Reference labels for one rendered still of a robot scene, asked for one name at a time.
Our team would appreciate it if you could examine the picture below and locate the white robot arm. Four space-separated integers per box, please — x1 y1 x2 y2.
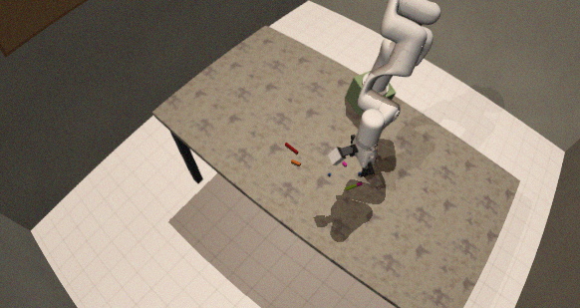
328 0 440 165

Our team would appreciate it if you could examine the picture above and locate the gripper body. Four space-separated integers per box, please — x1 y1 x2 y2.
352 135 377 168

